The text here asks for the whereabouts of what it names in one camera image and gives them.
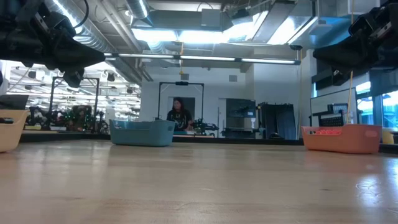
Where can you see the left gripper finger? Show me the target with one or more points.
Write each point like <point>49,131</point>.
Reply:
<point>74,77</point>
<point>77,53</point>

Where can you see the blue plastic bin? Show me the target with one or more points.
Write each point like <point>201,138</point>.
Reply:
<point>141,135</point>

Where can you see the black gantry frame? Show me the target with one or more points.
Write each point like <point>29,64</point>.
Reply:
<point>97,93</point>
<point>182,83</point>

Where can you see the yellow container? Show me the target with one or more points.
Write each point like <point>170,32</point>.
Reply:
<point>388,137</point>

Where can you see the black ceiling camera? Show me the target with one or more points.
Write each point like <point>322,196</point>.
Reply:
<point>295,47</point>

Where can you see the orange plastic bin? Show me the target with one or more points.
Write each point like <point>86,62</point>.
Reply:
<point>342,143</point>

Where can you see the person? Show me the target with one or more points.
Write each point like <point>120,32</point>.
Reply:
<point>179,116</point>

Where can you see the dark storage cabinet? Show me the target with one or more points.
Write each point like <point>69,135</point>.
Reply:
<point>241,109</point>

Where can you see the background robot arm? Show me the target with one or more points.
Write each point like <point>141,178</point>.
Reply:
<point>203,127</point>

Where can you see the whiteboard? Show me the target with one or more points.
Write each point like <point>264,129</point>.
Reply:
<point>323,102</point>

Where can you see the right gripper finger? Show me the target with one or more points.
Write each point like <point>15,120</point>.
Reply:
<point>345,54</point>
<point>343,73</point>

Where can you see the black monitor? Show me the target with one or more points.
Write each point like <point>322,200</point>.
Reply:
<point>14,101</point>

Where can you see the black perforated cart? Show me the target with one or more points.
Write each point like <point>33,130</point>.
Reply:
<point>331,119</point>

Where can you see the black curtained cabinet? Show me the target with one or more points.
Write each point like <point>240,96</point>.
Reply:
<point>280,121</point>

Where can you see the grey wall vent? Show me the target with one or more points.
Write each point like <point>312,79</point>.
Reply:
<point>233,78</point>
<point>184,76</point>

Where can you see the long ceiling light bar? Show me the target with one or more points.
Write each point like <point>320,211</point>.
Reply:
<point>205,58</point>

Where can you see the background black robot arms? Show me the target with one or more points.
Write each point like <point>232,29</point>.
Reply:
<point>46,118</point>

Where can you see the yellow plastic bin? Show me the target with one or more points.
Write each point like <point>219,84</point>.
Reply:
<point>12,137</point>

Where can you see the orange studded block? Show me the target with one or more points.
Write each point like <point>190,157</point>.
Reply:
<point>328,132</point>

